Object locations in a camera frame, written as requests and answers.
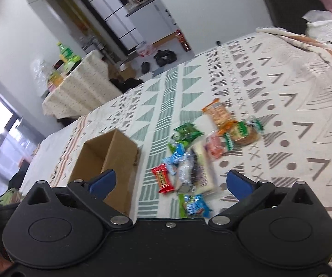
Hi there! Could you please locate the long white wafer packet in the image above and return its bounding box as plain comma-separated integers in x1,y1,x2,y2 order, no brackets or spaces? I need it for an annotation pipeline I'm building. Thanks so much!
192,142,216,194

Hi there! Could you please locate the small orange pink packet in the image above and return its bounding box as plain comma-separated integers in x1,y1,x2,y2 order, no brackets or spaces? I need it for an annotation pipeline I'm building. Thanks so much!
205,131,225,160

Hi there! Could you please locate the clear black purple packet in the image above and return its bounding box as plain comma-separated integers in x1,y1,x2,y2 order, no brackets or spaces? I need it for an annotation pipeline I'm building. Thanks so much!
176,148,199,193

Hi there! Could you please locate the round cake green-edged packet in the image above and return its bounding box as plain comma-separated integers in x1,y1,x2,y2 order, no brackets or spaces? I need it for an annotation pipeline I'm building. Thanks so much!
224,116,264,151

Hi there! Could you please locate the blue green snack packet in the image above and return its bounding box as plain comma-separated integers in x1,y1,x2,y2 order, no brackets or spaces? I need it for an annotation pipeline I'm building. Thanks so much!
178,194,212,218

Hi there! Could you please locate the red candy packet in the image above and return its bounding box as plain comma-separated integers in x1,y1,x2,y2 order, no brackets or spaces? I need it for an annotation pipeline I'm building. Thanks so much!
151,164,175,194

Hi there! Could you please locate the orange cracker packet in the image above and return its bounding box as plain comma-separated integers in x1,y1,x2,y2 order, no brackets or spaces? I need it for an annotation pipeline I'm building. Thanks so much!
202,98,237,135

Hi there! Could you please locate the blue candy packet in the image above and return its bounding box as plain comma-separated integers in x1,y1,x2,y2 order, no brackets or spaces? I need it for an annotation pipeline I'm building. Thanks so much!
162,143,189,176

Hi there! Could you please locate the brown cardboard box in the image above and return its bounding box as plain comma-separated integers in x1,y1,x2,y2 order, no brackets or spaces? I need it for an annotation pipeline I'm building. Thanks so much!
69,129,140,215

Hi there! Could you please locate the table with dotted cloth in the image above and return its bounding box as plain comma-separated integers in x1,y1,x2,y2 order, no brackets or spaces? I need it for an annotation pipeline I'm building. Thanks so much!
42,51,122,119

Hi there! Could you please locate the patterned bed blanket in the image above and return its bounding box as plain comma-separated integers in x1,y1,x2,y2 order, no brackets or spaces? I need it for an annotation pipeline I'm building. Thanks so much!
19,27,332,271

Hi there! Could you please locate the black single slipper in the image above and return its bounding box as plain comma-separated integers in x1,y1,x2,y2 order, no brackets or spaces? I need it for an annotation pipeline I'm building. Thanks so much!
141,62,150,74

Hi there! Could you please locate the green drink bottle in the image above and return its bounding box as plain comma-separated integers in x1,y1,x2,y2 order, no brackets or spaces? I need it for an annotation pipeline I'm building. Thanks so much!
57,42,81,73

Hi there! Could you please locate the black shoes pile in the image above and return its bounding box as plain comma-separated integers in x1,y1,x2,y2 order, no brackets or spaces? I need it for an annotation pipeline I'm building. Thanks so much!
154,49,177,67

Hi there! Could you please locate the pink plastic bag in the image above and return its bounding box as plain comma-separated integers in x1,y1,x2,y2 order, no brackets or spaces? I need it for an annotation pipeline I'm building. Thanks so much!
136,41,156,57

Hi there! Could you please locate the white crumpled clothes pile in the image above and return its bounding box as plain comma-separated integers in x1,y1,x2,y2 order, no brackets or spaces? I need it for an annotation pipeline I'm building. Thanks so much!
302,10,332,42

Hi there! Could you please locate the white cabinet with black frame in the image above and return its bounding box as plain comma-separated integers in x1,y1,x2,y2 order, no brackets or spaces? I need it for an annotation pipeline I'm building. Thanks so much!
80,0,174,55

